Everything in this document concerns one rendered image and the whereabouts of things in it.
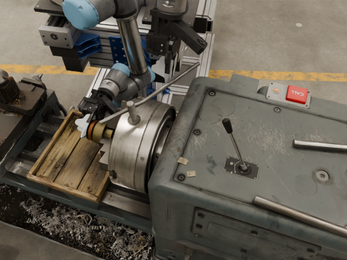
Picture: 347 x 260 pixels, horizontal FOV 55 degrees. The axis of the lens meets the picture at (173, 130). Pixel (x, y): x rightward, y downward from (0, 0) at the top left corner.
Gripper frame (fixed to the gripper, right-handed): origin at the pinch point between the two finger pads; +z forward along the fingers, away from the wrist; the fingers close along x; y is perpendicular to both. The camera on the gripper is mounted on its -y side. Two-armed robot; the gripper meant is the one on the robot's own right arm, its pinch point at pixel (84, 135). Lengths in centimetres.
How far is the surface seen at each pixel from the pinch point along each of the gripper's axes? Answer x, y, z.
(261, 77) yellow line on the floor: -108, -53, -165
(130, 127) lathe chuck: 14.9, -19.5, 0.7
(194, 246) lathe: -22, -47, 17
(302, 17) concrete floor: -108, -75, -263
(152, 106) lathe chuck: 14.3, -22.4, -9.8
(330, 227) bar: 19, -78, 14
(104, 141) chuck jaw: 2.4, -8.6, 1.1
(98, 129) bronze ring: 3.7, -5.1, -2.0
